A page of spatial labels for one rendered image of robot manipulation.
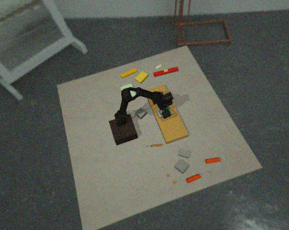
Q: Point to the pale green rectangular tray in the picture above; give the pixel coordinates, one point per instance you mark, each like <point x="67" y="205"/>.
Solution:
<point x="127" y="85"/>

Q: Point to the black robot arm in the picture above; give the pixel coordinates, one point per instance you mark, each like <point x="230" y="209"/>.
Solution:
<point x="156" y="97"/>

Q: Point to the red long bar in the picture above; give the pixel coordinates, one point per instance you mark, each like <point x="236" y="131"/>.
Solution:
<point x="167" y="71"/>

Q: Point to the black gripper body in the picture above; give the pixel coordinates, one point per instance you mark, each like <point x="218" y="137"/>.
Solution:
<point x="165" y="113"/>

